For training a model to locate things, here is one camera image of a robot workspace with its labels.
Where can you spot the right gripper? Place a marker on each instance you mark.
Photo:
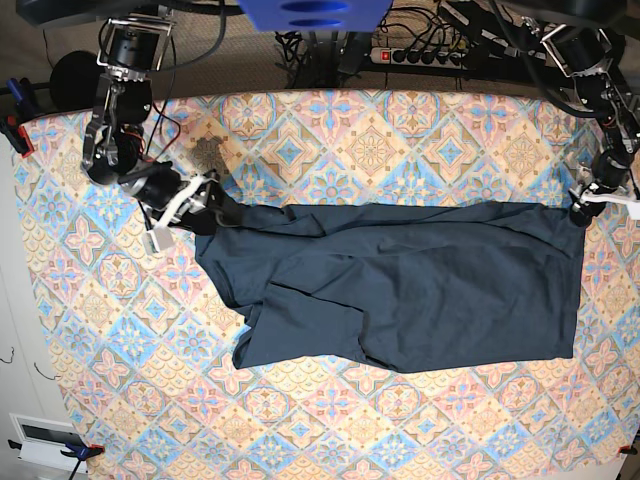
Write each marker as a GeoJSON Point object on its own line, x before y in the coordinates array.
{"type": "Point", "coordinates": [156, 185]}

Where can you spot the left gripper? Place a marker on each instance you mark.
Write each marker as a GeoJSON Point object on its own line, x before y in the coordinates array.
{"type": "Point", "coordinates": [610, 170]}

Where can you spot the dark navy t-shirt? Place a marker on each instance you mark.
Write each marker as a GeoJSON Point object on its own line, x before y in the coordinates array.
{"type": "Point", "coordinates": [407, 289]}

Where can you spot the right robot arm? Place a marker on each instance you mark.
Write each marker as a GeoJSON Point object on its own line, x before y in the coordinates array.
{"type": "Point", "coordinates": [133, 41]}

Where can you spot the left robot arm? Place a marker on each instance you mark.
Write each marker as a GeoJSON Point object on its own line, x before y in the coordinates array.
{"type": "Point", "coordinates": [578, 37]}

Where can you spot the patterned colourful tablecloth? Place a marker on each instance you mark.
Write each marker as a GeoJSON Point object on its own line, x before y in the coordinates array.
{"type": "Point", "coordinates": [141, 345]}

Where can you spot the black round stool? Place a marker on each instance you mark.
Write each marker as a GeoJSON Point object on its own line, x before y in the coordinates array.
{"type": "Point", "coordinates": [74, 81]}

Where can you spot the red black clamp upper left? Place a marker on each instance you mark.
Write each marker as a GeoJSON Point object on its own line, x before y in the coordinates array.
{"type": "Point", "coordinates": [25, 109]}

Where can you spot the blue clamp lower left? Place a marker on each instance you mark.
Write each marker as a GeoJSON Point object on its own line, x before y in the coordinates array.
{"type": "Point", "coordinates": [75, 452]}

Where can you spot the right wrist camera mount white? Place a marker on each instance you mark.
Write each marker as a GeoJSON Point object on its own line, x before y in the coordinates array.
{"type": "Point", "coordinates": [158, 237]}

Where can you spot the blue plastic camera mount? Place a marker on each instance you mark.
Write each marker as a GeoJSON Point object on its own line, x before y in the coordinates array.
{"type": "Point", "coordinates": [315, 15]}

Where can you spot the white power strip red switch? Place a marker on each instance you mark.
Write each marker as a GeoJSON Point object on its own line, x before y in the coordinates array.
{"type": "Point", "coordinates": [416, 57]}

